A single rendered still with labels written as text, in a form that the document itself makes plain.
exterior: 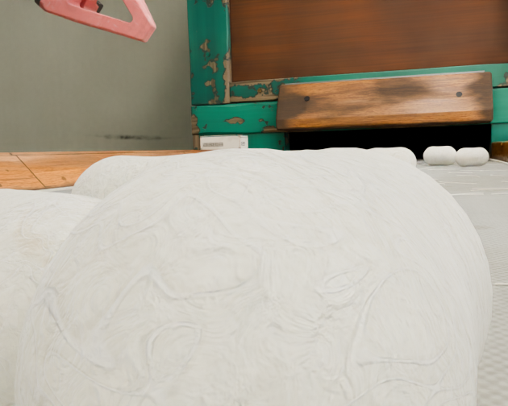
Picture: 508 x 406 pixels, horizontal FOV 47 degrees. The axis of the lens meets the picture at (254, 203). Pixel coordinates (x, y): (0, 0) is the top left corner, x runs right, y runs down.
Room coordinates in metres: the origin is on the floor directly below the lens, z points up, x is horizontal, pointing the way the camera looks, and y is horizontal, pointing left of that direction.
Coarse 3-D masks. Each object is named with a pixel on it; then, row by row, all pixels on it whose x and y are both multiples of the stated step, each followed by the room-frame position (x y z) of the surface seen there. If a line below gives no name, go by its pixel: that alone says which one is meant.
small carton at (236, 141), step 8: (200, 136) 0.82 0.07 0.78; (208, 136) 0.82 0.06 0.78; (216, 136) 0.81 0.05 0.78; (224, 136) 0.81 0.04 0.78; (232, 136) 0.81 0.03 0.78; (240, 136) 0.81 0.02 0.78; (200, 144) 0.82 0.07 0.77; (208, 144) 0.82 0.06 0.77; (216, 144) 0.81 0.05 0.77; (224, 144) 0.81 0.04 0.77; (232, 144) 0.81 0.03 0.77; (240, 144) 0.80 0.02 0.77
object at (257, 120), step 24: (504, 96) 0.82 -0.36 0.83; (192, 120) 0.97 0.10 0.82; (216, 120) 0.95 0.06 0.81; (240, 120) 0.94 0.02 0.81; (264, 120) 0.93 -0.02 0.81; (504, 120) 0.82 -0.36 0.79; (264, 144) 0.93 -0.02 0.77; (288, 144) 0.94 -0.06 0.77; (312, 144) 1.06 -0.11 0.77; (336, 144) 1.05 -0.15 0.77; (360, 144) 1.03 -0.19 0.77; (384, 144) 1.02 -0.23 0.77; (408, 144) 1.01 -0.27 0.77; (432, 144) 1.00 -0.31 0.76; (456, 144) 0.99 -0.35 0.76; (480, 144) 0.97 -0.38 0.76
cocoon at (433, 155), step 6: (426, 150) 0.63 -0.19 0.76; (432, 150) 0.62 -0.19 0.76; (438, 150) 0.62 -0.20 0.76; (444, 150) 0.61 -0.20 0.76; (450, 150) 0.61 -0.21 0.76; (426, 156) 0.63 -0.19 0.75; (432, 156) 0.62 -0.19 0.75; (438, 156) 0.62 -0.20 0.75; (444, 156) 0.61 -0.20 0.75; (450, 156) 0.61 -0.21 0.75; (426, 162) 0.63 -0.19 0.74; (432, 162) 0.62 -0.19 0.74; (438, 162) 0.62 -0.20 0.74; (444, 162) 0.61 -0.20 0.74; (450, 162) 0.61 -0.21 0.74
